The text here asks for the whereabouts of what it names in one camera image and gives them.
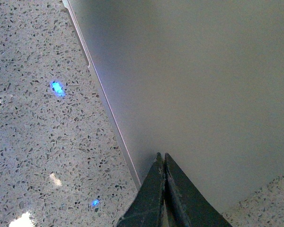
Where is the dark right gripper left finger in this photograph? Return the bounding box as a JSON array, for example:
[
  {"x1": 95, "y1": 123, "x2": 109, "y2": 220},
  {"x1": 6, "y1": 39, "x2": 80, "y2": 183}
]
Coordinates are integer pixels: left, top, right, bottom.
[{"x1": 117, "y1": 153, "x2": 165, "y2": 227}]

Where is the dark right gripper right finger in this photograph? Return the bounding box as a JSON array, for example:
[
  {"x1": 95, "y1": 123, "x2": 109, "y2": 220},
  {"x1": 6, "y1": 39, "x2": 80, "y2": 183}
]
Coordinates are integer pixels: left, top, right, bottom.
[{"x1": 164, "y1": 153, "x2": 231, "y2": 227}]

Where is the grey laptop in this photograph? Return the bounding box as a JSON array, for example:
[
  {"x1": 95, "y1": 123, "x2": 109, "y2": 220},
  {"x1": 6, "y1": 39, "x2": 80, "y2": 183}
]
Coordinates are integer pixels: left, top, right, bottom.
[{"x1": 63, "y1": 0, "x2": 284, "y2": 212}]

